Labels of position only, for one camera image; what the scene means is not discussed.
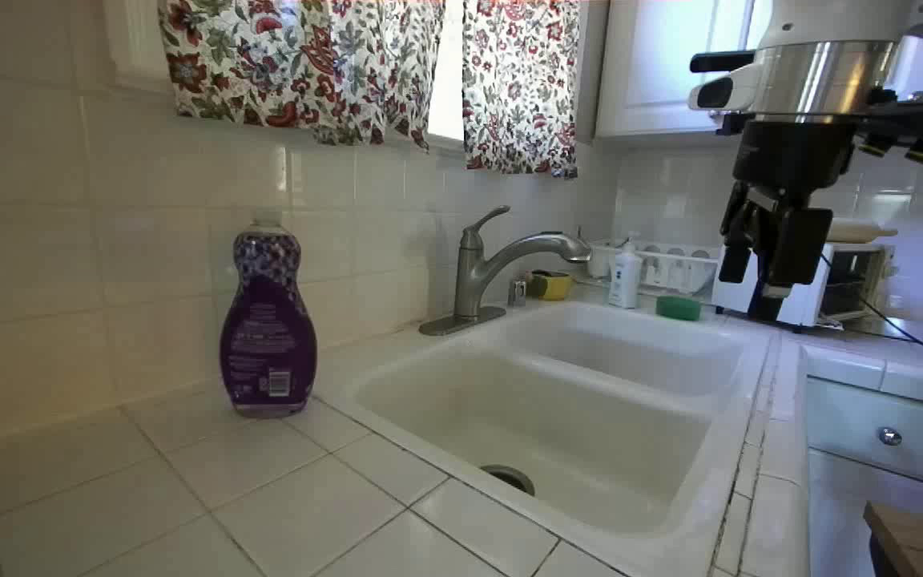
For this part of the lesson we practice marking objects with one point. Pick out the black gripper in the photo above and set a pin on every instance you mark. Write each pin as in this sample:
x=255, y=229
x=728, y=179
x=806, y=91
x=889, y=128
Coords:
x=791, y=160

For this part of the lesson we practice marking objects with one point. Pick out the brushed metal kitchen faucet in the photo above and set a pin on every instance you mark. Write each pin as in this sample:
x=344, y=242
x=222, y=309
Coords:
x=473, y=275

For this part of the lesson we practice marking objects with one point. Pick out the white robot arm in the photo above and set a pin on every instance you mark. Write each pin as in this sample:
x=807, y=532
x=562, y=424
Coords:
x=833, y=69

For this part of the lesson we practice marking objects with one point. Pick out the white dish rack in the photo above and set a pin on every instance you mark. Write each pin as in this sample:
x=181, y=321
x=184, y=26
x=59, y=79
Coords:
x=673, y=266

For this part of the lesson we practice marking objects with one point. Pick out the white toaster oven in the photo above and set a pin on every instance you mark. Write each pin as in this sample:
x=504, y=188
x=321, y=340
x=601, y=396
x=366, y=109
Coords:
x=851, y=288

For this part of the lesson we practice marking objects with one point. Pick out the wooden cutting board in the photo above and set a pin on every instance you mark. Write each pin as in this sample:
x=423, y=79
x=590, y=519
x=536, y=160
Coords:
x=859, y=232

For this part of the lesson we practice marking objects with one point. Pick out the green sponge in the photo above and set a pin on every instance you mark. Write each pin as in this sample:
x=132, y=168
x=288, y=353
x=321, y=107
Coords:
x=679, y=309

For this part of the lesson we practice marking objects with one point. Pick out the small white bottle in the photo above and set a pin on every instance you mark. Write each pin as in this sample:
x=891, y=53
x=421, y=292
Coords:
x=627, y=280

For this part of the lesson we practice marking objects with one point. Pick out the white drawer front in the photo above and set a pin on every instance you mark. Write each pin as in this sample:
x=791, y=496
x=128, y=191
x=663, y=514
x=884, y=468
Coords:
x=880, y=418

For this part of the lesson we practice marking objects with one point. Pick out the yellow sponge holder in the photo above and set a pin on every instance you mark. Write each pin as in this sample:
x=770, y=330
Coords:
x=549, y=286

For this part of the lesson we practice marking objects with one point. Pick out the round metal drawer knob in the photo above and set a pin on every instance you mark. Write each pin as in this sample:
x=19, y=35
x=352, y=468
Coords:
x=889, y=436

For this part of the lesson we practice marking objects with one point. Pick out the small metal sink fitting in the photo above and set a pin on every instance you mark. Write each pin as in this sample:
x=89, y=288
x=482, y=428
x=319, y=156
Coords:
x=516, y=288

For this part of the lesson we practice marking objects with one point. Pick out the white double basin sink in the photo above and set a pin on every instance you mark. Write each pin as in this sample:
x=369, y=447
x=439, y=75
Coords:
x=545, y=428

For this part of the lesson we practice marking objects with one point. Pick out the narrow floral curtain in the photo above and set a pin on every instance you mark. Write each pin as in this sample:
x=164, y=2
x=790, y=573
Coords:
x=521, y=84

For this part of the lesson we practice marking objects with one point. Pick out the brown wooden board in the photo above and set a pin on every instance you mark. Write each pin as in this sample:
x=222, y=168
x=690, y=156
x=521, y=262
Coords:
x=911, y=546

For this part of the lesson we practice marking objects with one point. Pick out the wide floral curtain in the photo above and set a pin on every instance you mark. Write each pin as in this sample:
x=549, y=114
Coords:
x=312, y=64

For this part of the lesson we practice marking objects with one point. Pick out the purple dish soap bottle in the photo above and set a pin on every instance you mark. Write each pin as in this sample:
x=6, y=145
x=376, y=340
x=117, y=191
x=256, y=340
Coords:
x=268, y=330

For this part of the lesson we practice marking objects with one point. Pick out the black camera on stand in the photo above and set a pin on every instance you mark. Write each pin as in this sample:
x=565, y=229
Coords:
x=720, y=60

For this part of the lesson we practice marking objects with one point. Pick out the white wall cabinet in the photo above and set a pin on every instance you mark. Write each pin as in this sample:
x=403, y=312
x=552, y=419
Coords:
x=647, y=64

